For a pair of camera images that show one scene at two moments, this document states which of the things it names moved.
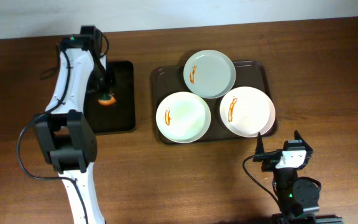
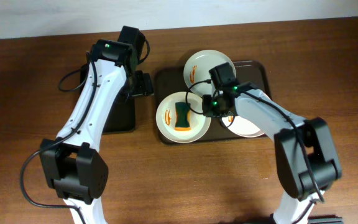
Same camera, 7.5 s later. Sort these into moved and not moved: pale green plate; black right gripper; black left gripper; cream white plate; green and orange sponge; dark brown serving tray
Moved: black right gripper; black left gripper; green and orange sponge
Not moved: pale green plate; dark brown serving tray; cream white plate
